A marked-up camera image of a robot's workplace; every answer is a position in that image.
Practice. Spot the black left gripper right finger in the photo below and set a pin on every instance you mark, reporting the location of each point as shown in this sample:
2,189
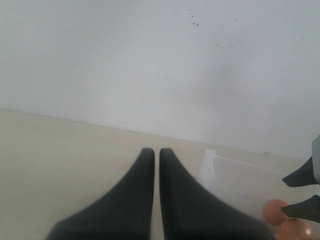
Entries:
304,176

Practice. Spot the clear plastic bin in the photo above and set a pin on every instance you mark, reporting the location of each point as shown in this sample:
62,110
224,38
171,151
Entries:
241,185

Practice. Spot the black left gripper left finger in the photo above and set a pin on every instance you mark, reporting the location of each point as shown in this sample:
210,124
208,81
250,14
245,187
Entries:
123,213

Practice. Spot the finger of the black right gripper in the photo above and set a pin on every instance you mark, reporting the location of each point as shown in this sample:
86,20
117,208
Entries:
190,212
306,210

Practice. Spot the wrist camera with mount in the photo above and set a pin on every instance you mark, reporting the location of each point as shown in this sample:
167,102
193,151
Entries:
315,150

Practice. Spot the brown egg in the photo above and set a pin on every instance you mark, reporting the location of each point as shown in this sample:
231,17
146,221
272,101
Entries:
272,212
297,228

